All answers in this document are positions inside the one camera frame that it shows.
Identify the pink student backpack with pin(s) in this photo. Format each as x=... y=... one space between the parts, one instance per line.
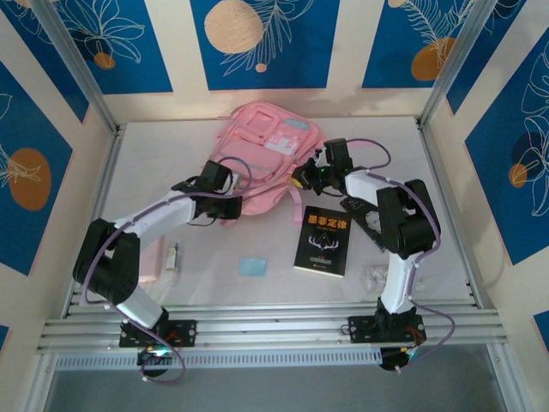
x=257 y=150

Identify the light blue eraser pad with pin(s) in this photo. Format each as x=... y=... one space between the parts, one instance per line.
x=253 y=266

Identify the black book orange title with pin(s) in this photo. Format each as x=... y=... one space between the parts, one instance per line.
x=321 y=244

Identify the small white bottle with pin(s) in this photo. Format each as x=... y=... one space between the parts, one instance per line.
x=172 y=257

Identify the clear plastic bag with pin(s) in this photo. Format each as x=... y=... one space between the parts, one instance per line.
x=375 y=278

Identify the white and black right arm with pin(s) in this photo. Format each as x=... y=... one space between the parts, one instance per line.
x=399 y=279

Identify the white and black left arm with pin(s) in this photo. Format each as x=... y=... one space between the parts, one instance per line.
x=158 y=212

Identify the black base connector block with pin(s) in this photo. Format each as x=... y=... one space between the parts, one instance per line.
x=150 y=365
x=392 y=360

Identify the aluminium table side rail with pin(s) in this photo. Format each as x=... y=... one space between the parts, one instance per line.
x=107 y=171
x=431 y=150

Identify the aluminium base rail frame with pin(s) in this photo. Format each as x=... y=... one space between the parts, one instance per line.
x=274 y=330

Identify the aluminium frame post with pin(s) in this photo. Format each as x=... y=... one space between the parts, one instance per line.
x=78 y=68
x=460 y=64

